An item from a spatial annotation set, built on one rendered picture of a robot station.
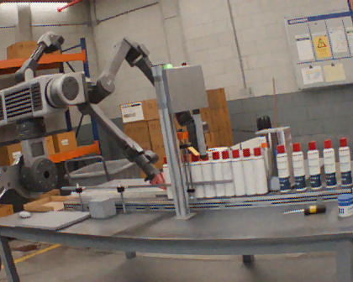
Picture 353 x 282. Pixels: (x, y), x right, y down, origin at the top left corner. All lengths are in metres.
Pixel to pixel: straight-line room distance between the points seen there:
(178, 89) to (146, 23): 5.77
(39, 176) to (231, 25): 5.39
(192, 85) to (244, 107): 4.89
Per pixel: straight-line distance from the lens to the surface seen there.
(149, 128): 5.99
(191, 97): 2.10
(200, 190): 2.25
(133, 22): 7.99
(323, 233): 1.60
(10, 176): 2.01
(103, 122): 2.49
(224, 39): 7.07
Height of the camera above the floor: 1.34
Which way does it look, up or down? 5 degrees down
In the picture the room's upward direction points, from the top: 9 degrees counter-clockwise
